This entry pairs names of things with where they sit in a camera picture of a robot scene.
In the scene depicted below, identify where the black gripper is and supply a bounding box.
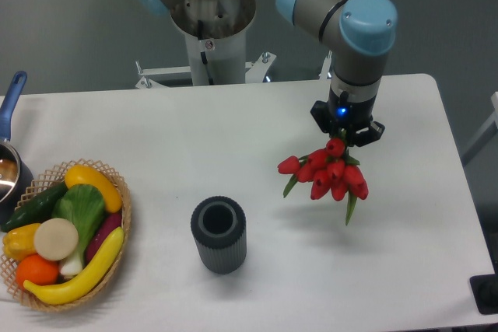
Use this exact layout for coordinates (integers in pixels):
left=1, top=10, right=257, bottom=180
left=310, top=89, right=385, bottom=147

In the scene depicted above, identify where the red tulip bouquet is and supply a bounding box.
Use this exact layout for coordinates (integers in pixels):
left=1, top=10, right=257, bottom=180
left=277, top=130, right=369, bottom=224

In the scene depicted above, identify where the dark grey ribbed vase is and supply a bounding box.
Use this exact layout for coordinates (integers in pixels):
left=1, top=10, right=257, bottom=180
left=190, top=196, right=247, bottom=274

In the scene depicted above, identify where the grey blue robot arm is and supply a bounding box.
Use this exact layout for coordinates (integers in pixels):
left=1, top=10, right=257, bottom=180
left=139, top=0, right=398, bottom=147

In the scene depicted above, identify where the black device at edge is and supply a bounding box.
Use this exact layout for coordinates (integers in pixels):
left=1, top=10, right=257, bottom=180
left=469, top=274, right=497, bottom=315

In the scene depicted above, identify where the purple sweet potato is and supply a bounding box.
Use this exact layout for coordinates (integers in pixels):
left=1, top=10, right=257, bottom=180
left=85, top=211, right=122, bottom=264

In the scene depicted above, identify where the green lettuce bok choy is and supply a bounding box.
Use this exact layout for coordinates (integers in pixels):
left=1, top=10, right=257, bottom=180
left=51, top=184, right=105, bottom=280

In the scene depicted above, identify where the woven wicker basket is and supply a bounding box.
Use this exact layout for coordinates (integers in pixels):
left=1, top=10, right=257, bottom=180
left=1, top=159, right=132, bottom=312

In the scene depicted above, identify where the beige round disc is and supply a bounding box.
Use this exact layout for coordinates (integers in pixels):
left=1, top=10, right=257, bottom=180
left=33, top=218, right=79, bottom=261

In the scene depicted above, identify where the green cucumber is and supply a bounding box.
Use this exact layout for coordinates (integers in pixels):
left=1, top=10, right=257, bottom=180
left=1, top=183, right=68, bottom=232

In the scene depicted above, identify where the yellow banana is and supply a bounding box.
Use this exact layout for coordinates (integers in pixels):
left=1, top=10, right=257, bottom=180
left=23, top=227, right=125, bottom=306

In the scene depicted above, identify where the orange fruit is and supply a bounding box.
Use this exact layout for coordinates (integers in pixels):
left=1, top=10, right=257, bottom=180
left=16, top=254, right=59, bottom=290

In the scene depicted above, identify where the yellow bell pepper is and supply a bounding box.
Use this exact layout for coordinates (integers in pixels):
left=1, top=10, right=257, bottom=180
left=2, top=223, right=41, bottom=261

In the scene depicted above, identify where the white frame at right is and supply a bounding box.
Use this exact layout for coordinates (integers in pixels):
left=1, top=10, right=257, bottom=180
left=461, top=92, right=497, bottom=167

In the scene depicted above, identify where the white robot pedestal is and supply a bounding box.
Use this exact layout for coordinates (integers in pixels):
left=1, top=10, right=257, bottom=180
left=135, top=0, right=276, bottom=89

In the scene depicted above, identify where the blue handled saucepan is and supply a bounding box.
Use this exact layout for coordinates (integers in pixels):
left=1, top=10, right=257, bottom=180
left=1, top=71, right=33, bottom=224

